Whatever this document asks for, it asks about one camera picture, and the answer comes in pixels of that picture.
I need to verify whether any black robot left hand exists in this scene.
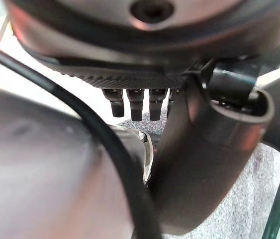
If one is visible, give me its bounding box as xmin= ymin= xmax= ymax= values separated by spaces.
xmin=2 ymin=0 xmax=280 ymax=234

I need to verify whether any robot silver leg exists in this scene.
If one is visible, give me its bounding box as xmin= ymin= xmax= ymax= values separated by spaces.
xmin=0 ymin=82 xmax=155 ymax=239

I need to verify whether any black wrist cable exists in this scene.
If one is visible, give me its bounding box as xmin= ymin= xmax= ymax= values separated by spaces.
xmin=0 ymin=39 xmax=162 ymax=239

